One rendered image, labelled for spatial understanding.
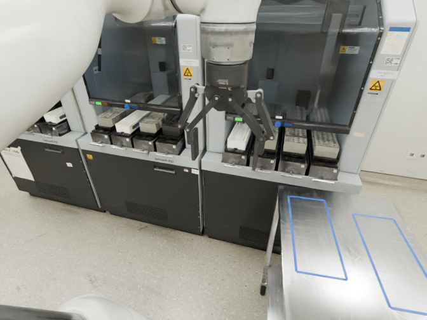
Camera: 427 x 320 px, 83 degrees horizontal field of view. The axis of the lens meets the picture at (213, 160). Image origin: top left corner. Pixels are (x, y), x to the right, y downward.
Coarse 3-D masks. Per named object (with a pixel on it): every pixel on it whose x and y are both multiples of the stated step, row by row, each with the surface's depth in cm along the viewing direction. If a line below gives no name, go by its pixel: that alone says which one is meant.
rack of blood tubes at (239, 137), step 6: (234, 126) 145; (240, 126) 146; (246, 126) 145; (234, 132) 139; (240, 132) 140; (246, 132) 139; (228, 138) 132; (234, 138) 133; (240, 138) 134; (246, 138) 132; (228, 144) 133; (234, 144) 132; (240, 144) 131; (246, 144) 135
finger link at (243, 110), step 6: (234, 102) 44; (234, 108) 45; (240, 108) 45; (246, 108) 47; (240, 114) 45; (246, 114) 45; (246, 120) 46; (252, 120) 46; (252, 126) 46; (258, 126) 47; (258, 132) 47; (264, 132) 48; (258, 138) 47; (264, 138) 47
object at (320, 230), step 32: (288, 192) 101; (320, 192) 101; (288, 224) 87; (320, 224) 87; (352, 224) 87; (384, 224) 87; (288, 256) 76; (320, 256) 76; (352, 256) 76; (384, 256) 76; (416, 256) 76; (288, 288) 67; (320, 288) 67; (352, 288) 67; (384, 288) 67; (416, 288) 67
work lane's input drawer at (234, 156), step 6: (252, 132) 150; (252, 138) 145; (228, 150) 131; (234, 150) 131; (240, 150) 131; (246, 150) 132; (222, 156) 133; (228, 156) 132; (234, 156) 131; (240, 156) 130; (246, 156) 129; (222, 162) 135; (228, 162) 134; (234, 162) 133; (240, 162) 132; (246, 162) 131; (240, 168) 129
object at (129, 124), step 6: (132, 114) 162; (138, 114) 163; (144, 114) 161; (126, 120) 154; (132, 120) 155; (138, 120) 154; (120, 126) 147; (126, 126) 146; (132, 126) 159; (138, 126) 155; (120, 132) 150; (126, 132) 148
